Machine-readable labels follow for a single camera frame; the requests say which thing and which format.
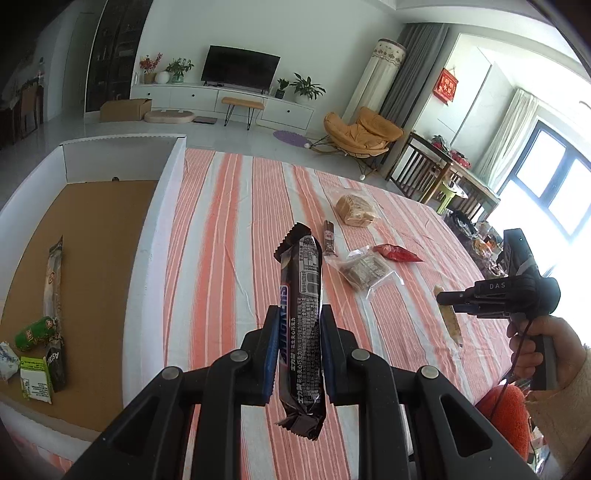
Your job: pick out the orange lounge chair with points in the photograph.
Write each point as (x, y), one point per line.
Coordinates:
(364, 129)

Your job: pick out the white cardboard box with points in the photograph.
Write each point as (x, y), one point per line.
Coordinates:
(92, 258)

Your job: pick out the red wall hanging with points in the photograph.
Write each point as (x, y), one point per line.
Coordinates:
(445, 85)

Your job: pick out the red flower plant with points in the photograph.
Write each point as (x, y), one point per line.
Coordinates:
(150, 67)

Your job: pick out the person's right hand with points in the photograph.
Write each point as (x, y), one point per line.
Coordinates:
(570, 350)

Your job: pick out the white television cabinet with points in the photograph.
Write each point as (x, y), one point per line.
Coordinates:
(184, 97)

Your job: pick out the black framed window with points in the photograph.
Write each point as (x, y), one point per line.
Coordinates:
(554, 184)

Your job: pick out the brown wooden dining table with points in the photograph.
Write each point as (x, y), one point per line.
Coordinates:
(471, 177)

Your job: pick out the long clear snack packet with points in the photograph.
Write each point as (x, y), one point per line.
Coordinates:
(53, 277)

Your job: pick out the long dark chocolate bar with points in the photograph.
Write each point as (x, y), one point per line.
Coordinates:
(300, 323)

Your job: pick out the white sheer curtain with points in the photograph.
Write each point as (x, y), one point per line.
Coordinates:
(508, 134)

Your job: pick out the green plastic stool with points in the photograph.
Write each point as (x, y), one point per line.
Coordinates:
(450, 196)

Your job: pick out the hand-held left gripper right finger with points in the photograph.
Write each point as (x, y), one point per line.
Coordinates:
(337, 360)

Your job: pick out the orange fuzzy cloth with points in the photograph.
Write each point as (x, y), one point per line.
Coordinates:
(505, 420)

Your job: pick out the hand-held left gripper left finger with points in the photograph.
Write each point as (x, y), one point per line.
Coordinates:
(258, 350)

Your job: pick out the small dark chocolate bar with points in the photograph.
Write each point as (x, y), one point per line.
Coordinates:
(328, 237)

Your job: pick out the red snack packet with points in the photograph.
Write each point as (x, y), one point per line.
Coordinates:
(397, 253)

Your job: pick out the small potted green plant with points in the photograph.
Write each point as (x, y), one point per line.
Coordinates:
(282, 87)

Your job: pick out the clear bread packet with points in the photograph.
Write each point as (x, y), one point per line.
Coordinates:
(355, 210)

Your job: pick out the orange white striped tablecloth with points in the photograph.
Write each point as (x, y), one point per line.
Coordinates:
(221, 258)

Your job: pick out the brown cardboard box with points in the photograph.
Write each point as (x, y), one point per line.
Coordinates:
(122, 110)

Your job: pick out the wooden bench with metal legs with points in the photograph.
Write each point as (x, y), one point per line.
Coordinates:
(242, 102)

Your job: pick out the large potted green plant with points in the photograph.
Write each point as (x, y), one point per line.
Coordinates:
(307, 87)

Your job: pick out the white round vase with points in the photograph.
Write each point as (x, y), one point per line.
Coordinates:
(162, 77)

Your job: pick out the purple floor mat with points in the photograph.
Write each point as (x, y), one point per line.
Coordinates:
(289, 138)

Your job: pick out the dark flat floor scale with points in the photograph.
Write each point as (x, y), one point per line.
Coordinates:
(204, 121)

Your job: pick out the black snack packet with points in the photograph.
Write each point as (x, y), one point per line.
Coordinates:
(56, 369)

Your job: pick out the long yellow snack packet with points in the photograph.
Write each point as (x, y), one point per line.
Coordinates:
(450, 323)

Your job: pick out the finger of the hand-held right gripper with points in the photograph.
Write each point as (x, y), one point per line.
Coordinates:
(480, 310)
(457, 297)

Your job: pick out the pile of assorted goods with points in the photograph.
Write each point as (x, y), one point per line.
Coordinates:
(480, 244)

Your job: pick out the brown wooden chair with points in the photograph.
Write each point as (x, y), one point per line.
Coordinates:
(411, 166)

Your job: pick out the beige round floor cushion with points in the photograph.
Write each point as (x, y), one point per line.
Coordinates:
(168, 116)

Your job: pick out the covered standing air conditioner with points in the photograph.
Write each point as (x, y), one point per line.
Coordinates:
(374, 78)

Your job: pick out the dark glass display cabinet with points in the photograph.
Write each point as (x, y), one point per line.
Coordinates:
(115, 55)

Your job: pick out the black flat television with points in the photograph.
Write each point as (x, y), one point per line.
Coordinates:
(240, 67)

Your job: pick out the person's right forearm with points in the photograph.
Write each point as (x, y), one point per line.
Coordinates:
(563, 424)

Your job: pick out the grey curtain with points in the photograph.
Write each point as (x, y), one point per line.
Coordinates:
(415, 69)

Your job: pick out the green sausage packet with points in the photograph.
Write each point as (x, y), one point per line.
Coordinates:
(34, 333)

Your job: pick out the clear brown biscuit packet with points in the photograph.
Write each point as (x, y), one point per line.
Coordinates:
(367, 270)

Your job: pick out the bushy green plant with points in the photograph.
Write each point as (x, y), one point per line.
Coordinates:
(179, 69)

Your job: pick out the white snack packet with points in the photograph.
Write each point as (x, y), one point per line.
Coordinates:
(8, 360)

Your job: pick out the light green snack packet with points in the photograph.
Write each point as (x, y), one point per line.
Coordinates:
(34, 381)

